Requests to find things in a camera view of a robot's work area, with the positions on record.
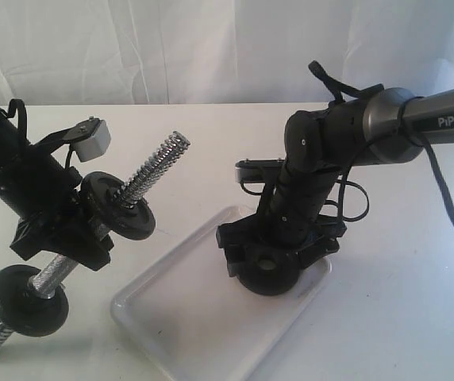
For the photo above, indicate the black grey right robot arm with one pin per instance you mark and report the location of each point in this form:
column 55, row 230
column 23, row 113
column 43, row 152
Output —
column 377, row 126

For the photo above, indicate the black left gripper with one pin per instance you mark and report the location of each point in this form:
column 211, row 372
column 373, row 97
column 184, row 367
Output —
column 42, row 193

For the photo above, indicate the white rectangular plastic tray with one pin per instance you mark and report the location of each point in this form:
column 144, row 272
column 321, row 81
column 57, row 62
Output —
column 194, row 322

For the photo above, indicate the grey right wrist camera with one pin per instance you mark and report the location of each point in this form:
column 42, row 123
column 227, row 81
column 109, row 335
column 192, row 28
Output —
column 258, row 171

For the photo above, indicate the black weight plate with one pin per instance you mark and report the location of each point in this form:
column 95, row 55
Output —
column 23, row 310
column 106, row 212
column 269, row 273

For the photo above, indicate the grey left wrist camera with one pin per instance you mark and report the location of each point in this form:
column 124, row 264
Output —
column 89, row 139

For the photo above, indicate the white backdrop curtain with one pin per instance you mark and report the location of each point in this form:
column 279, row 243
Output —
column 183, row 52

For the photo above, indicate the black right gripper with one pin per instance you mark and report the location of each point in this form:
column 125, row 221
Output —
column 309, row 239

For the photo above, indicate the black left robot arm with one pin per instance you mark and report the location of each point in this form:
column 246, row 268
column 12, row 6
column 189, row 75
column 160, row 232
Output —
column 13, row 141

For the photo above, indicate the chrome threaded dumbbell bar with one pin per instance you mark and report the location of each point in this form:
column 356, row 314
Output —
column 50, row 278

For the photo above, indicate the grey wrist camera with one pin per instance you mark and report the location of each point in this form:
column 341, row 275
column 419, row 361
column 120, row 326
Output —
column 258, row 171
column 89, row 139

